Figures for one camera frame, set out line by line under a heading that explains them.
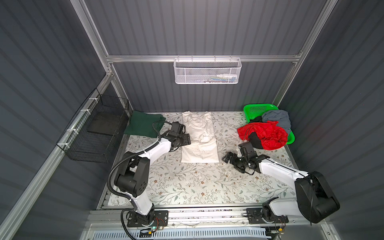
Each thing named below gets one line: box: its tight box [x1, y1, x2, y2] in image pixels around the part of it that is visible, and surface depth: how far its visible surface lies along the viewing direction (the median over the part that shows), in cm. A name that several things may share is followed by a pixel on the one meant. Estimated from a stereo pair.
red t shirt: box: [237, 121, 289, 151], surface depth 95 cm
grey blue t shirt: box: [261, 109, 292, 135], surface depth 106 cm
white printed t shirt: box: [181, 111, 219, 163], surface depth 103 cm
